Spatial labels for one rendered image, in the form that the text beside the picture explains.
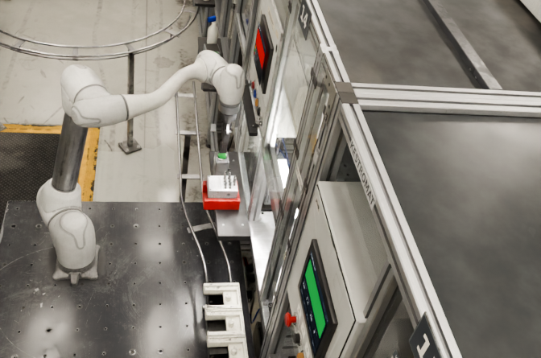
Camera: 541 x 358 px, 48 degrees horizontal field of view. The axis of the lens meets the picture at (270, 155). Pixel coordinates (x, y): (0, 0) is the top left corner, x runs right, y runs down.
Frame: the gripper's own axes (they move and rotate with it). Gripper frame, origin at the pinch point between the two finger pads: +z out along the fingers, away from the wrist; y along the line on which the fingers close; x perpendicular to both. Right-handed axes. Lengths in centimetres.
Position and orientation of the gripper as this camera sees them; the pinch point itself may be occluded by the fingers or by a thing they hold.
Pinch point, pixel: (223, 146)
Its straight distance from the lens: 271.3
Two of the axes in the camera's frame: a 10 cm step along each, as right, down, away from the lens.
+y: -1.4, -6.7, 7.3
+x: -9.8, -0.2, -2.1
